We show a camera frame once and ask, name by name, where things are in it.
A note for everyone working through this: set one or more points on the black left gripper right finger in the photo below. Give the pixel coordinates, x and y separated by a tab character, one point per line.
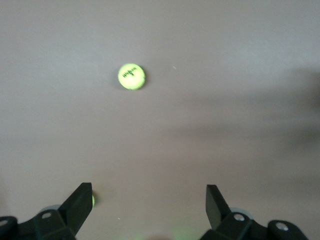
217	210

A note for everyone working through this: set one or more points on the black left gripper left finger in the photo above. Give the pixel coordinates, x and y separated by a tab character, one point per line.
65	220

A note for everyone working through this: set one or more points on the yellow tennis ball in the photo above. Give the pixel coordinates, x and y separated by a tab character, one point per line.
93	200
131	77

